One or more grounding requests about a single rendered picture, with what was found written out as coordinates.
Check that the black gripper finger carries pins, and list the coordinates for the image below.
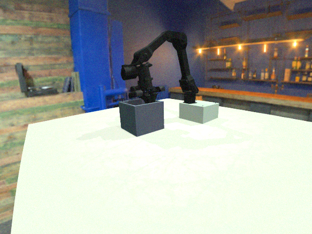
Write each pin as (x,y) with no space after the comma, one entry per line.
(147,99)
(153,97)

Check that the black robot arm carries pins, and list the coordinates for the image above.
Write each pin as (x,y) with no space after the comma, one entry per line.
(179,41)

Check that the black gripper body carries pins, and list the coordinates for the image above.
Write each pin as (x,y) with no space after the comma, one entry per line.
(146,85)

